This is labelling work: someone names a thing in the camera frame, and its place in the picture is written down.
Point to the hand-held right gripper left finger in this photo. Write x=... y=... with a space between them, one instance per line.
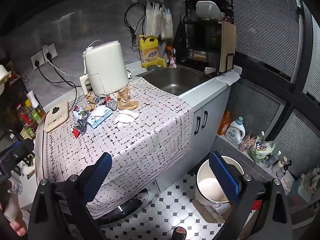
x=98 y=177

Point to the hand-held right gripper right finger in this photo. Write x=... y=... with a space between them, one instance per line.
x=225 y=177

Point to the white round bucket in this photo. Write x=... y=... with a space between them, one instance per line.
x=212 y=187

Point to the blue medicine box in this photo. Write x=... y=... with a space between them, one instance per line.
x=100 y=118

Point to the white tissue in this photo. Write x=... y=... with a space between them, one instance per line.
x=126 y=117

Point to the large brown paper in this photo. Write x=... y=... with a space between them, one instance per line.
x=126 y=101

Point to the person's left hand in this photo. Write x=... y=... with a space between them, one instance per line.
x=6 y=195

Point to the red label sauce bottle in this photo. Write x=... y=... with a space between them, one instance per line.
x=26 y=123

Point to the flat cardboard piece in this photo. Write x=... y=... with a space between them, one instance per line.
x=215 y=213

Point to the pink printed pouch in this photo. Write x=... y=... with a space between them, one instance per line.
x=247 y=142

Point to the washing machine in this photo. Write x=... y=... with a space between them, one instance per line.
x=125 y=210

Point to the green label oil bottle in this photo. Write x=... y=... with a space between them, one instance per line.
x=37 y=113

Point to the white laundry detergent bottle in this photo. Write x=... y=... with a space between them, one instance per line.
x=235 y=132

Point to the green white refill pouch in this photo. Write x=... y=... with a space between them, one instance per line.
x=261 y=148

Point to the orange bottle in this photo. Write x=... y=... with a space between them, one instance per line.
x=223 y=123

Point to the wooden cutting board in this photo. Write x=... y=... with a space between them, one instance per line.
x=56 y=116

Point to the white sink cabinet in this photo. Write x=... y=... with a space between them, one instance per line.
x=200 y=127

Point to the dark foil wrapper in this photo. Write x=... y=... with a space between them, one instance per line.
x=82 y=123

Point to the white top spray bottle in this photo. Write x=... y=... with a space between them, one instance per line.
x=32 y=97

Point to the small toiletry bottles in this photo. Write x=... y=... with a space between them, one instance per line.
x=280 y=163

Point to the black patterned tablecloth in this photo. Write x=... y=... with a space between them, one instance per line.
x=140 y=135

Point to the black slipper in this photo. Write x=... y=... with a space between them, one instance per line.
x=179 y=233

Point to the crumpled foil ball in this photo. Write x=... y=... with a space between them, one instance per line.
x=112 y=105

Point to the silver foil bag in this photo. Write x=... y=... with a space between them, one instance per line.
x=100 y=100

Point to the red paper packet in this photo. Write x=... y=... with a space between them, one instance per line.
x=108 y=99

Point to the white dish cloth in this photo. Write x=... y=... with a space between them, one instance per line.
x=228 y=77

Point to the white power plug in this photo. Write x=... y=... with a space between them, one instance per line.
x=128 y=74

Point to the steel sink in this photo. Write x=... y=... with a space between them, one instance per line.
x=175 y=80

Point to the cream air fryer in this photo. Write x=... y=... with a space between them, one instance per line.
x=106 y=67

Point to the round sink strainer lid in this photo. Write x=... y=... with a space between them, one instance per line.
x=152 y=67

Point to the steel pot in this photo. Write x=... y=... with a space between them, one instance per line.
x=198 y=55

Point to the faucet with pink filter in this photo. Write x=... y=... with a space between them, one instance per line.
x=173 y=58

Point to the yellow sponge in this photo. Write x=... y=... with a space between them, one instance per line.
x=162 y=62

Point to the pale cutting board on rack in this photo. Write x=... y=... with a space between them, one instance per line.
x=228 y=45

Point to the yellow dish soap bottle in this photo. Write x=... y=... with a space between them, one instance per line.
x=148 y=52

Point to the black dish rack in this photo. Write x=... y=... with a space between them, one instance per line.
x=200 y=37

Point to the grey window blinds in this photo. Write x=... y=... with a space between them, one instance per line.
x=262 y=22

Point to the hanging plastic bags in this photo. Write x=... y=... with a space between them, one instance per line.
x=158 y=21

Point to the white plastic container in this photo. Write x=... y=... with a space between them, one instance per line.
x=208 y=10

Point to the wall sockets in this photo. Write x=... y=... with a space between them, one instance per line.
x=43 y=55

